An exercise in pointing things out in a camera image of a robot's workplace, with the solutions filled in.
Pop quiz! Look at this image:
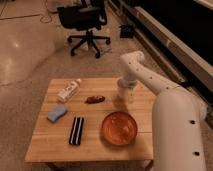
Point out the black office chair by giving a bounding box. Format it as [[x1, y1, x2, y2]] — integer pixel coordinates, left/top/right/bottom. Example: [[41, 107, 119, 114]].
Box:
[[57, 0, 111, 58]]

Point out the blue sponge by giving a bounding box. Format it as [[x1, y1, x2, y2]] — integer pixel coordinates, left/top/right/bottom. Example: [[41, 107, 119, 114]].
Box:
[[47, 105, 67, 122]]

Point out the dark red food item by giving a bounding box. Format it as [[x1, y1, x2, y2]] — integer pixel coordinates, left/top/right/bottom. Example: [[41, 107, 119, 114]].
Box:
[[85, 95, 105, 104]]

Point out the white plastic bottle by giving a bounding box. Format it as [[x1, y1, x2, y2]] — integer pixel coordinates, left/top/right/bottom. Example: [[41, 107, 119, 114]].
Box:
[[57, 79, 82, 102]]

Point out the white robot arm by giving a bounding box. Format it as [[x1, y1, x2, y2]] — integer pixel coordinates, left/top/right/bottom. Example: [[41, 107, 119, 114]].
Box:
[[117, 51, 207, 171]]

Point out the wooden table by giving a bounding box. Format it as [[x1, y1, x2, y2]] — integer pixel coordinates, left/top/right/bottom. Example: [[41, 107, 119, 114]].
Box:
[[25, 78, 155, 163]]

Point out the orange ceramic bowl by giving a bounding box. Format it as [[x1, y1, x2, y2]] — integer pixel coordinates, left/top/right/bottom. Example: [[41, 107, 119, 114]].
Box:
[[101, 111, 138, 146]]

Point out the black box on floor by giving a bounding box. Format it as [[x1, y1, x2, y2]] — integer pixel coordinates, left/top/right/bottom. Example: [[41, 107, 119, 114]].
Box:
[[120, 25, 134, 38]]

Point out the black white striped block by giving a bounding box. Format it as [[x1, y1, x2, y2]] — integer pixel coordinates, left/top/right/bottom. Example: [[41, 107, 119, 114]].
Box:
[[69, 117, 84, 145]]

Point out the floor cable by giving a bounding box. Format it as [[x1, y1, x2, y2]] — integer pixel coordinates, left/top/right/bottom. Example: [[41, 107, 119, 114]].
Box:
[[39, 0, 59, 24]]

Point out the white ceramic cup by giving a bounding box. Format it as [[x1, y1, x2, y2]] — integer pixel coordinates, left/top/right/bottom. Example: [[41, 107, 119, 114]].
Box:
[[117, 86, 134, 103]]

